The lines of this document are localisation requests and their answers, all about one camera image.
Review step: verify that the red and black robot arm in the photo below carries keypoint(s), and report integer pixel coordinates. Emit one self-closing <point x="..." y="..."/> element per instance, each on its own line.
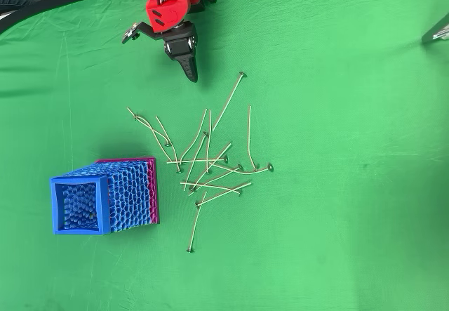
<point x="168" y="12"/>

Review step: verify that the candle wick with metal base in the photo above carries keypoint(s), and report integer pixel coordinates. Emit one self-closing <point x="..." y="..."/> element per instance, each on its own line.
<point x="205" y="134"/>
<point x="167" y="145"/>
<point x="191" y="187"/>
<point x="240" y="166"/>
<point x="269" y="166"/>
<point x="197" y="204"/>
<point x="189" y="250"/>
<point x="130" y="111"/>
<point x="224" y="157"/>
<point x="255" y="166"/>
<point x="239" y="193"/>
<point x="242" y="74"/>
<point x="178" y="170"/>
<point x="181" y="161"/>

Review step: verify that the blue and magenta mesh basket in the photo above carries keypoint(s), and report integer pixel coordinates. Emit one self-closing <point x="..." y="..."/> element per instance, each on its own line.
<point x="129" y="191"/>

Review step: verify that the green cloth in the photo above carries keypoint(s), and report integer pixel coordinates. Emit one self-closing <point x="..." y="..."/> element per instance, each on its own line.
<point x="315" y="219"/>

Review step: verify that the silver metal stand pole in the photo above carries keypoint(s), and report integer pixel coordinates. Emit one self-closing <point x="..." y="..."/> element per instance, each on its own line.
<point x="438" y="32"/>

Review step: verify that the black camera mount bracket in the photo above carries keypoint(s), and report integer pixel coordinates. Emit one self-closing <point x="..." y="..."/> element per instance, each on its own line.
<point x="145" y="30"/>

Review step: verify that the small camera board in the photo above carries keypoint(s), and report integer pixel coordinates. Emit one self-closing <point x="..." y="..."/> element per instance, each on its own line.
<point x="130" y="33"/>

